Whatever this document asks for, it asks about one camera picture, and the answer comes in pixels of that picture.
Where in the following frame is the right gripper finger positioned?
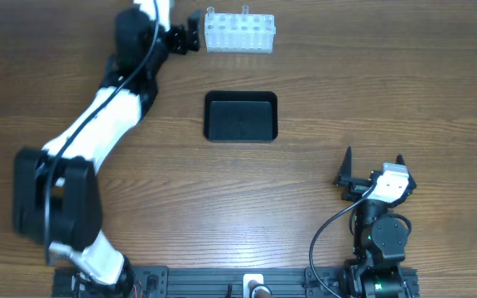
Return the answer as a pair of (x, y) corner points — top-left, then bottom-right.
(335, 146), (354, 185)
(394, 153), (417, 195)

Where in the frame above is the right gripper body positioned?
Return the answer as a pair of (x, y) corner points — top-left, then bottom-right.
(332, 170), (383, 203)

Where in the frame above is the black tray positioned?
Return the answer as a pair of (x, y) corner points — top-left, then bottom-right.
(203, 90), (279, 144)

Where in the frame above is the white test tube rack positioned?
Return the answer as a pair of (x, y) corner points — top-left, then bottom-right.
(204, 12), (277, 55)

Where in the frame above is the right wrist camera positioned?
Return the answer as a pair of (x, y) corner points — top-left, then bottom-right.
(373, 162), (412, 204)

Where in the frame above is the mounting rail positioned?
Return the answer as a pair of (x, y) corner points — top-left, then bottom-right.
(51, 266), (421, 298)

